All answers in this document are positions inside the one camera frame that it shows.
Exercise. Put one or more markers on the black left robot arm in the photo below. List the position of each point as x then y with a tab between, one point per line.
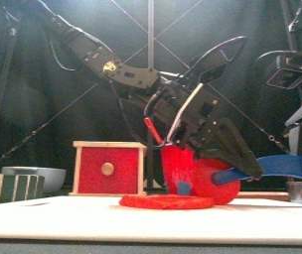
87	49

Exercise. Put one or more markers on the grey-blue bowl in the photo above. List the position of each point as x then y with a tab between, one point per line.
47	177

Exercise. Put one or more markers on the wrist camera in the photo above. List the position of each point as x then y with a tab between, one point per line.
286	74
213	66

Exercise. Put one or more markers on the white cutting board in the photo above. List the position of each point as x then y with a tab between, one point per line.
114	221

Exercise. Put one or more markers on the vertical metal frame pole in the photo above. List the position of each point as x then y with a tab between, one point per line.
150	33

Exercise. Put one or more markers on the pink square tray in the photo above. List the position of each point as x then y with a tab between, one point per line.
264	195

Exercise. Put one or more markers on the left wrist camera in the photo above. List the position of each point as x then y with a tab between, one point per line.
213	66

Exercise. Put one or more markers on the small multicoloured toy block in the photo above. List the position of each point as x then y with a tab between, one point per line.
19	188

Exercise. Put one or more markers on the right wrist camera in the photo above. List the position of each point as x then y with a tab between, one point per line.
286	74

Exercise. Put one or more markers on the wooden box with red face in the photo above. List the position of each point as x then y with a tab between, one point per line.
107	168

